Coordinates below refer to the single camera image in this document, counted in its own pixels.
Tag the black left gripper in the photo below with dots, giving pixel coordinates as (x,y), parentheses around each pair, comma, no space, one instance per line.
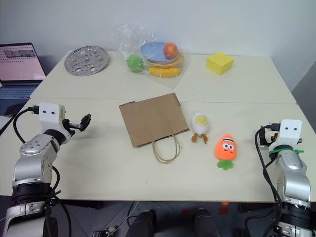
(71,126)

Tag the green toy apple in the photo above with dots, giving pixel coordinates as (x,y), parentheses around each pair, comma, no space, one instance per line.
(135,63)

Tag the open laptop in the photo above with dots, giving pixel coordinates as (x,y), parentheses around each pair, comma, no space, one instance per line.
(18,71)

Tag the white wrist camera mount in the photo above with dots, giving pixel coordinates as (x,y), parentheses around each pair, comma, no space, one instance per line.
(50,116)
(290,134)

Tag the orange carrot plush toy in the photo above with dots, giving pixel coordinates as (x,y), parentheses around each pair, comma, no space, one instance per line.
(225,148)

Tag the green zip tie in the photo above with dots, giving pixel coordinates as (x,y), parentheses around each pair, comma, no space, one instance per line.
(284,151)

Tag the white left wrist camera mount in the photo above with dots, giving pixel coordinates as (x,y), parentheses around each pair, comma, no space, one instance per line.
(50,116)

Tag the dark rounded shape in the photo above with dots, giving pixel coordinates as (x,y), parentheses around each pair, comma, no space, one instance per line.
(206,223)
(142,224)

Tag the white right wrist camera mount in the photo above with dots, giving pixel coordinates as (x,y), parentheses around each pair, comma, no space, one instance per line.
(290,134)

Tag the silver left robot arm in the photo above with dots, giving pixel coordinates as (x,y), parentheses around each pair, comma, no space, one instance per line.
(32,158)

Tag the perforated round metal tray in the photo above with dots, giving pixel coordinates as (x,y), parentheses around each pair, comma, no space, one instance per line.
(86,60)

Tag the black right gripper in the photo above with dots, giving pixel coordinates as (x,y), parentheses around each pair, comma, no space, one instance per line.
(267,138)

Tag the clear plastic bag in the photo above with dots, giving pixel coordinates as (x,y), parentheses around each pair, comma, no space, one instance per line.
(172,79)

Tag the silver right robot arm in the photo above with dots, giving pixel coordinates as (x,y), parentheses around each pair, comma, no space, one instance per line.
(293,177)

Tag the yellow cheese block toy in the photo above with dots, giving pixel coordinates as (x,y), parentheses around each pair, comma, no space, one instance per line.
(219,63)

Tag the egg plush toy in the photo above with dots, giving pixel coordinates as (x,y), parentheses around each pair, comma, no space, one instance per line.
(200,124)

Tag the red toy apple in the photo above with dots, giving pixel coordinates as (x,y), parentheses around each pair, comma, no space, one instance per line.
(170,50)

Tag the yellow orange toy fruit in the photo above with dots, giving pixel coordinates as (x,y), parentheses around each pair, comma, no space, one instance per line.
(165,72)

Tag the blue plate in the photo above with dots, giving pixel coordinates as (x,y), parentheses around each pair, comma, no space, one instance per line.
(153,51)

